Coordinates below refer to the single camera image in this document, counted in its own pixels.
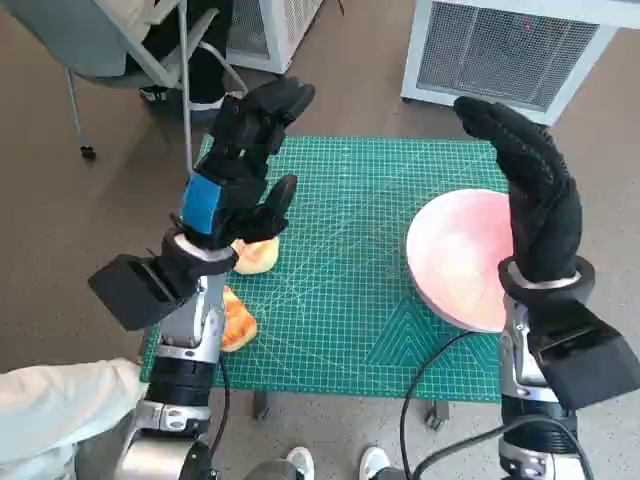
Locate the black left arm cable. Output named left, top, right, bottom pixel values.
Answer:
left=207, top=359, right=232, bottom=451

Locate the small white grilled cabinet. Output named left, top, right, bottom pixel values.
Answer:
left=224, top=0, right=326, bottom=75

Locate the grey office chair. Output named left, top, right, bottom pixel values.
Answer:
left=7, top=0, right=251, bottom=176

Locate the green cutting mat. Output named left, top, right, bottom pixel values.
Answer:
left=138, top=134, right=511, bottom=404

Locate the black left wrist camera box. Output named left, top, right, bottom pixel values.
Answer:
left=88, top=253, right=196, bottom=332

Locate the round pale bread bun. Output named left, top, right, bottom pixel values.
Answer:
left=232, top=235, right=281, bottom=275

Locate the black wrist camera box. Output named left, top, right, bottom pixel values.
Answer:
left=529, top=299, right=640, bottom=409
left=88, top=253, right=196, bottom=332

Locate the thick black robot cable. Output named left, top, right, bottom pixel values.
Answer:
left=412, top=414, right=599, bottom=480

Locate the pink bowl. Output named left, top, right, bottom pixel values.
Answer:
left=405, top=189, right=516, bottom=335

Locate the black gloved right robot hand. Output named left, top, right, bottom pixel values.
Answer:
left=453, top=95, right=584, bottom=284

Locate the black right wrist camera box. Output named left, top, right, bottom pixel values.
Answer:
left=529, top=299, right=640, bottom=409

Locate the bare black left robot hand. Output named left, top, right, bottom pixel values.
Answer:
left=169, top=75, right=317, bottom=251

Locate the long striped golden bread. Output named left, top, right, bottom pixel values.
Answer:
left=221, top=285, right=260, bottom=354

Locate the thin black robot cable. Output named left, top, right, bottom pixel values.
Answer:
left=399, top=329, right=506, bottom=480

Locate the person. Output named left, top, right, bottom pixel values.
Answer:
left=124, top=0, right=236, bottom=114
left=0, top=357, right=149, bottom=480
left=247, top=444, right=416, bottom=480

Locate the large white grilled cabinet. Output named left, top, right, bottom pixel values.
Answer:
left=400, top=0, right=624, bottom=127

